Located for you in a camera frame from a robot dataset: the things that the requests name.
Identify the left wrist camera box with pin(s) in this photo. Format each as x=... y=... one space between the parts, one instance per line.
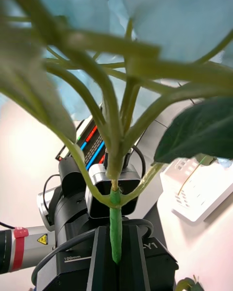
x=102 y=211

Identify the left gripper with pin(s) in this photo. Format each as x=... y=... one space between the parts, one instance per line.
x=70 y=271

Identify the shallow white box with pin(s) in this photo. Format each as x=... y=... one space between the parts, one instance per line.
x=211 y=198

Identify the pale blue hydrangea flower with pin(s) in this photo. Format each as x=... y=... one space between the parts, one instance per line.
x=116 y=235

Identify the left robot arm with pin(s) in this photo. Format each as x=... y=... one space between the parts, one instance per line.
x=70 y=211

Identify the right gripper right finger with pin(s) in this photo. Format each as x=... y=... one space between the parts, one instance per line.
x=133 y=259

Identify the loose green leaf twig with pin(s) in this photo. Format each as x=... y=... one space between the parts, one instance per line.
x=187 y=285

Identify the screen with coloured bars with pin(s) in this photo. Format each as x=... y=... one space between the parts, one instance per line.
x=93 y=148

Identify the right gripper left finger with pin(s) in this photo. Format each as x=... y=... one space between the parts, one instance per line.
x=102 y=259

